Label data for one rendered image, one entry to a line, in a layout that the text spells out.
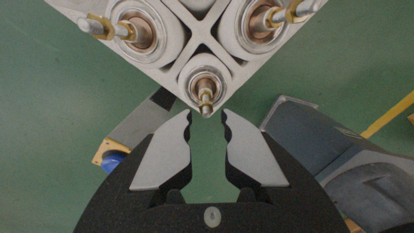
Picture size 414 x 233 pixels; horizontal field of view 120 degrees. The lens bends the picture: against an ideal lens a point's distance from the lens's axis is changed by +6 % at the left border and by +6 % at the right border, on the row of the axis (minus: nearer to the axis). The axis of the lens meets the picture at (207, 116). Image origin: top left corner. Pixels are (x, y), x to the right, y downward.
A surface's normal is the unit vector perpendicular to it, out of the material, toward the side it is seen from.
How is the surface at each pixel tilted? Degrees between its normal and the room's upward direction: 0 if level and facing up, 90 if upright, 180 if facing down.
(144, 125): 90
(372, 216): 72
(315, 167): 90
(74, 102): 0
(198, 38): 0
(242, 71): 0
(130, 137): 90
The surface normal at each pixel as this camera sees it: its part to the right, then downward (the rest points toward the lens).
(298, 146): -0.96, -0.22
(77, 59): 0.03, 0.52
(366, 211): -0.93, 0.02
